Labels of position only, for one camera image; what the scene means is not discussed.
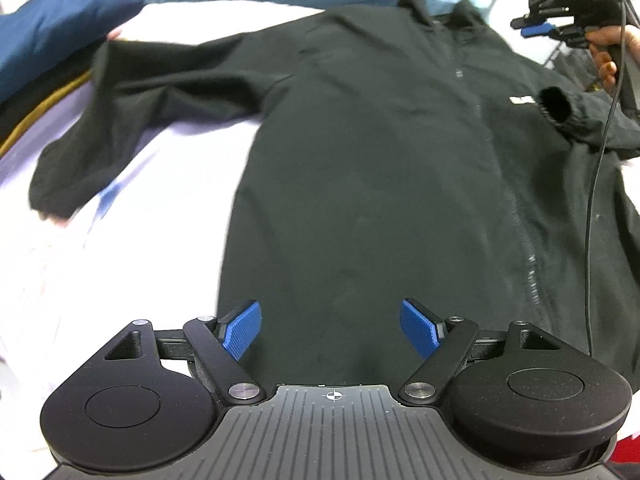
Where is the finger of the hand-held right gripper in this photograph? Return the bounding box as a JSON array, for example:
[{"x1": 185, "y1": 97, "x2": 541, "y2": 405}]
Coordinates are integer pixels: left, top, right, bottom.
[
  {"x1": 510, "y1": 6, "x2": 576, "y2": 30},
  {"x1": 520, "y1": 21, "x2": 576, "y2": 43}
]

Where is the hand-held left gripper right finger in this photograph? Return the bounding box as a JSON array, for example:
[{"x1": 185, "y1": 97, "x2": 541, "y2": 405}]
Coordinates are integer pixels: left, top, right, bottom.
[{"x1": 399, "y1": 297, "x2": 562, "y2": 403}]

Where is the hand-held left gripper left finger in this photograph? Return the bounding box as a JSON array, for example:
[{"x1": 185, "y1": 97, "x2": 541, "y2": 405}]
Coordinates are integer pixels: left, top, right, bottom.
[{"x1": 102, "y1": 300, "x2": 266, "y2": 406}]

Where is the black jacket with white print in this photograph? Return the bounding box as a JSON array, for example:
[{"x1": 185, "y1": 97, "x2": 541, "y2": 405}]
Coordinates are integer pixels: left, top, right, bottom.
[{"x1": 27, "y1": 0, "x2": 640, "y2": 396}]

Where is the person's right hand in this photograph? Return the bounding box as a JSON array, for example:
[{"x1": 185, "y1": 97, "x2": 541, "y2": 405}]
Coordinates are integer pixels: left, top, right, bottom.
[{"x1": 586, "y1": 26, "x2": 640, "y2": 90}]

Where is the mustard yellow cloth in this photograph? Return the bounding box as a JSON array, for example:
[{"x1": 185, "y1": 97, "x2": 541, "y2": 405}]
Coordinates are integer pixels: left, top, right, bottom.
[{"x1": 0, "y1": 72, "x2": 96, "y2": 158}]

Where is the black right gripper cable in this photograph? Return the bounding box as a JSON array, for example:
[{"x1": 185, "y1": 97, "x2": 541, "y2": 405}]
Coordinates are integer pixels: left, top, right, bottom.
[{"x1": 584, "y1": 0, "x2": 632, "y2": 358}]

